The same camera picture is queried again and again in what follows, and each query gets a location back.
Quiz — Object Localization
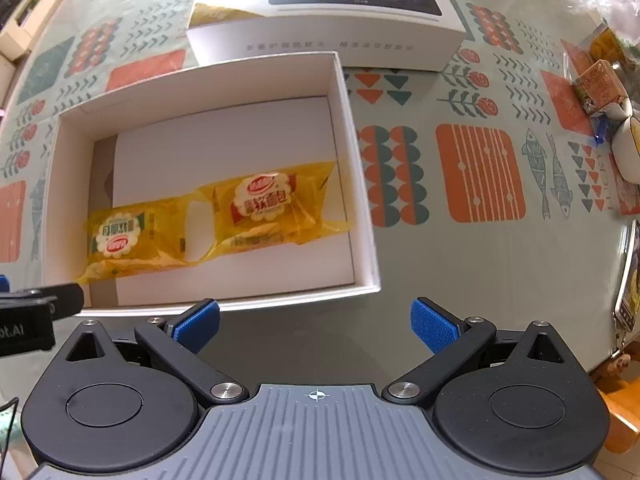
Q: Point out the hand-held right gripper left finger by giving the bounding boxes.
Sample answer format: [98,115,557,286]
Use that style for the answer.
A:
[64,298,250,406]

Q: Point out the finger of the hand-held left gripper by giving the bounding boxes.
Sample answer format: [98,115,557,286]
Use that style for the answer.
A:
[0,275,87,320]

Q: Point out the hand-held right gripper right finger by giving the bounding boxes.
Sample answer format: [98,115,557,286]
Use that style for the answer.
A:
[382,297,567,406]

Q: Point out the yellow bread packet green label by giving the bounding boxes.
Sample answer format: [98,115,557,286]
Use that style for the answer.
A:
[75,198,222,286]

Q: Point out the yellow bread packet red label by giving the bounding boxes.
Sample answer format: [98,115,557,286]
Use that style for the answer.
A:
[185,160,350,257]

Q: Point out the white cardboard box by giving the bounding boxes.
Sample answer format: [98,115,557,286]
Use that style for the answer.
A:
[42,51,382,311]

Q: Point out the printed packet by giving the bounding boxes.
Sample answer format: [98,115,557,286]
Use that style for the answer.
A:
[612,220,640,352]

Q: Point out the beige cardboard box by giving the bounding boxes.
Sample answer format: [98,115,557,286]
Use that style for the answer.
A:
[0,9,47,63]

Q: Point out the white bowl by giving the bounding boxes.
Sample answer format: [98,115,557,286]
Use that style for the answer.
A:
[609,110,640,213]

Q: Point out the small orange carton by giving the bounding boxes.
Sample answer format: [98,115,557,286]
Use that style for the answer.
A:
[570,59,629,117]

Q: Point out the white box lid robot print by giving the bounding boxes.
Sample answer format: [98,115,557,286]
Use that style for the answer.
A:
[186,0,471,72]

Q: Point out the yellow snack packet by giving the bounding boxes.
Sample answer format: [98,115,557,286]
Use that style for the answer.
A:
[190,2,271,32]

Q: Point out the orange snack box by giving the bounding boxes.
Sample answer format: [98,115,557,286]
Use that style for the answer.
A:
[562,24,640,81]

